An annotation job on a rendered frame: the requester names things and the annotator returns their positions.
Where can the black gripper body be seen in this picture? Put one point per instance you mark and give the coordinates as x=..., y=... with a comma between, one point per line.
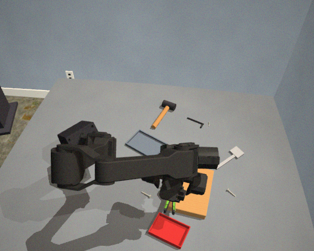
x=198, y=182

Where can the mallet with wooden handle and black head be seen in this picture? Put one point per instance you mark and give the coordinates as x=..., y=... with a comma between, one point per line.
x=167, y=105

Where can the red shallow tray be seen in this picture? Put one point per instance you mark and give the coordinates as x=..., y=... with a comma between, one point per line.
x=169, y=230

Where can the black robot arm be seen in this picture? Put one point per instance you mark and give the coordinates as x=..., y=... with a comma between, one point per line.
x=176, y=162

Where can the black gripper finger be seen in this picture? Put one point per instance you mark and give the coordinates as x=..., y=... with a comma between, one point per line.
x=189, y=189
x=156, y=182

